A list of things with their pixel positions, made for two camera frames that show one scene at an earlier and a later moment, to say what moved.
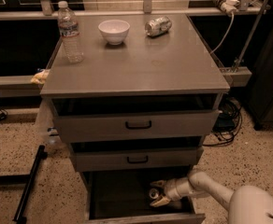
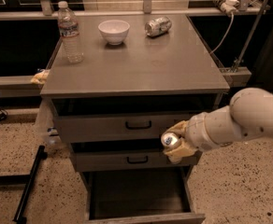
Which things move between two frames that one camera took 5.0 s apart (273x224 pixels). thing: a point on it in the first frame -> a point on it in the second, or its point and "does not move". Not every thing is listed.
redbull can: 153,193 -> 169,140
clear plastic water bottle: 68,27 does not move
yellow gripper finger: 160,183 -> 180,128
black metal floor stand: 40,155 does not move
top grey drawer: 78,126 does not move
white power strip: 226,4 does not move
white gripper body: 171,190 -> 196,132
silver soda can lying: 158,26 does not move
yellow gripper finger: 160,202 -> 175,155
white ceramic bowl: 114,31 does not move
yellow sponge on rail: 40,77 does not move
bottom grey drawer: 122,197 does not move
